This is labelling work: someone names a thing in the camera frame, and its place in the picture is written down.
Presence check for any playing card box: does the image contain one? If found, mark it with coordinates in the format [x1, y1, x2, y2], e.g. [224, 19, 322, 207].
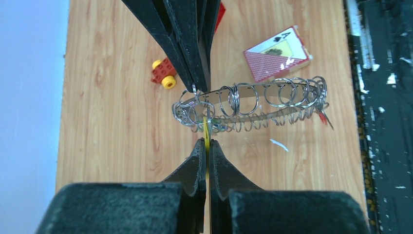
[244, 25, 313, 83]

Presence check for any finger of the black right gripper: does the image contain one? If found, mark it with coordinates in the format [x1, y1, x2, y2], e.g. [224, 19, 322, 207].
[163, 0, 221, 92]
[123, 0, 193, 91]

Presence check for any toy brick car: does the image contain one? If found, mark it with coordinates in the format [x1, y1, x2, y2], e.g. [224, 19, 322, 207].
[150, 58, 177, 90]

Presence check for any red key tag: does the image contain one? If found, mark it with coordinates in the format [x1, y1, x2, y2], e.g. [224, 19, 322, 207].
[318, 107, 334, 130]

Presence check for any key with yellow tag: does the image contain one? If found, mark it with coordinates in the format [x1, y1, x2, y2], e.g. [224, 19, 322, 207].
[202, 116, 212, 181]

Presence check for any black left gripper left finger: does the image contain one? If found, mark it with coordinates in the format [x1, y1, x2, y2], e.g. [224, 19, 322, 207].
[37, 139, 206, 234]

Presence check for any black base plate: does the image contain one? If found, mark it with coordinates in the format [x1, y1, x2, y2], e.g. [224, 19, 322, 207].
[344, 0, 413, 234]

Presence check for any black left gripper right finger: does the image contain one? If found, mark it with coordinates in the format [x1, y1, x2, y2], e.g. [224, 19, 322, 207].
[209, 140, 370, 234]

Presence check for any red white toy brick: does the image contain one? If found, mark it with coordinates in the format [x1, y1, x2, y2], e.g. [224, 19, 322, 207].
[214, 2, 226, 32]

